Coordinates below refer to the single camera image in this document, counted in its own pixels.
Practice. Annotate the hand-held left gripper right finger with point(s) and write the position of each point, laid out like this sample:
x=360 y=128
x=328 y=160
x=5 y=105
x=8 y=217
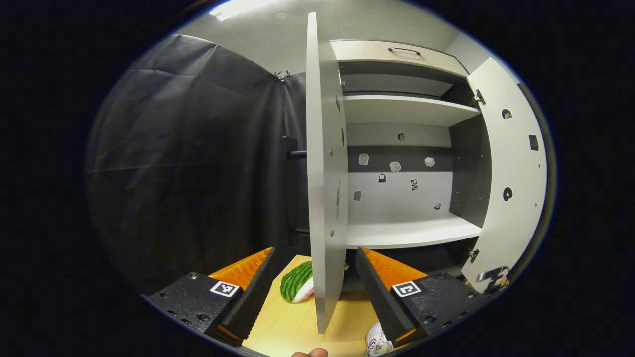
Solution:
x=382 y=297

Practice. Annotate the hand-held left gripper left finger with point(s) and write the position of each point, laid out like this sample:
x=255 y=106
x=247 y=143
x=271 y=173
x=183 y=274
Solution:
x=250 y=302

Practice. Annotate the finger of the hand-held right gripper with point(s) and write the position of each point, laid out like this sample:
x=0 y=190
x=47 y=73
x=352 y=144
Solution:
x=493 y=280

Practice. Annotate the white striped shoe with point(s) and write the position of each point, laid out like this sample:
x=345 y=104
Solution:
x=377 y=342

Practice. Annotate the white grey shoe cabinet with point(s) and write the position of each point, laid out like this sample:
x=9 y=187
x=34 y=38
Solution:
x=469 y=168

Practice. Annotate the white cabinet door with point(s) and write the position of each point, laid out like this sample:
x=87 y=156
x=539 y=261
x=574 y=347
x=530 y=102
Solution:
x=322 y=173
x=516 y=163

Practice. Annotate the white cabinet shelf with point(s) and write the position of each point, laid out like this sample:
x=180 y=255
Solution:
x=402 y=109
x=407 y=232

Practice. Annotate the beige cabinet drawer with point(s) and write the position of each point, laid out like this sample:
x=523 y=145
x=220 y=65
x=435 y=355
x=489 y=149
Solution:
x=377 y=52

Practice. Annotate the green striped watermelon toy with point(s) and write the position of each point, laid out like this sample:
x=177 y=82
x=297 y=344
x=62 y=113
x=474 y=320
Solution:
x=295 y=282

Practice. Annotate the black metal stand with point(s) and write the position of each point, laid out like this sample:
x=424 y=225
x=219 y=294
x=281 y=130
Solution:
x=289 y=198

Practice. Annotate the black backdrop cloth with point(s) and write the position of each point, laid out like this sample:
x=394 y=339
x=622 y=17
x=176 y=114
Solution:
x=188 y=163

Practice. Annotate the metal cloth clip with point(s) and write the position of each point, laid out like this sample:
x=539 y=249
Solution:
x=283 y=77

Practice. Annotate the ceiling light panel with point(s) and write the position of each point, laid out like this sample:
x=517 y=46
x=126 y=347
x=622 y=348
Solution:
x=243 y=7

